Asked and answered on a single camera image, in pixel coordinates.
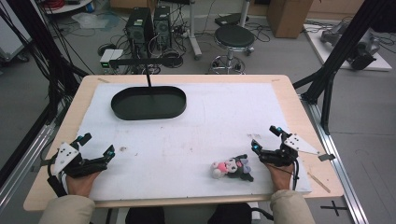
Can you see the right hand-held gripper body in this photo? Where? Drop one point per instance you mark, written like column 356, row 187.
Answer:
column 281, row 155

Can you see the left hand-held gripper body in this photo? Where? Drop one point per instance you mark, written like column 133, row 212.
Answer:
column 82, row 165

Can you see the person's left hand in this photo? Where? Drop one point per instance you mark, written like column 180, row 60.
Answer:
column 81, row 184

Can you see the person's right hand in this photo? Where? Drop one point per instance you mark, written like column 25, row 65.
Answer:
column 281, row 177

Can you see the black and pink plush toy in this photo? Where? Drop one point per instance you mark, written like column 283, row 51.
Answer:
column 232, row 168

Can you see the small black clip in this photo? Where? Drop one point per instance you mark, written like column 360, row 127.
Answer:
column 327, row 157

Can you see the thin wooden stick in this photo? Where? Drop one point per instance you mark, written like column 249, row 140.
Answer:
column 319, row 182

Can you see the black oval tray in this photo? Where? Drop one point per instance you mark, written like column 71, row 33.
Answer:
column 148, row 104

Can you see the person's right leg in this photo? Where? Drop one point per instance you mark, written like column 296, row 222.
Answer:
column 230, row 214

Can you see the person's leg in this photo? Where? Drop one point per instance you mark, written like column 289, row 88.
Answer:
column 230, row 214
column 145, row 216

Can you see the person's left leg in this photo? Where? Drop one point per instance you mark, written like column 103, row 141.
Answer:
column 145, row 216

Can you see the white box device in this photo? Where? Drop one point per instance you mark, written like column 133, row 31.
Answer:
column 109, row 57

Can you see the black round stool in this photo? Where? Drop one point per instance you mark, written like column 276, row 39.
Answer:
column 234, row 37

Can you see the brown cardboard box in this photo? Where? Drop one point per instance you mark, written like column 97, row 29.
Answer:
column 288, row 18

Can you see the grey machine on platform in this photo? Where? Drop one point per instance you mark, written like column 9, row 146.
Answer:
column 361, row 51

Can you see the clear plastic sheet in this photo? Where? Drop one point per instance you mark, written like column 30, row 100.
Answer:
column 93, row 21

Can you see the flat black pad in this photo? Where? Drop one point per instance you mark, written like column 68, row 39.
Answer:
column 229, row 19

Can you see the large black computer tower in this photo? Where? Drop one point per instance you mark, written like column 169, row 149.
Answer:
column 139, row 29

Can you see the white floor platform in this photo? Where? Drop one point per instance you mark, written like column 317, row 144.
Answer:
column 381, row 63

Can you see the white desk leg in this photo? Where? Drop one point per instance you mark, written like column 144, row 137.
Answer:
column 193, row 34

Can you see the white round table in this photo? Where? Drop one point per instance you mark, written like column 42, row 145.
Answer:
column 71, row 6

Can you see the narrow black computer tower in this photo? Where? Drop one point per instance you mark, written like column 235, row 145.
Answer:
column 162, row 26

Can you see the aluminium rail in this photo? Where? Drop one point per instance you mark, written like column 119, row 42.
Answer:
column 339, row 168
column 28, row 158

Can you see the black metal frame strut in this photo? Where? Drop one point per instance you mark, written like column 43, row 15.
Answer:
column 336, row 59

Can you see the black camera stand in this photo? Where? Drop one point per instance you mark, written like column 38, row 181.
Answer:
column 143, row 62

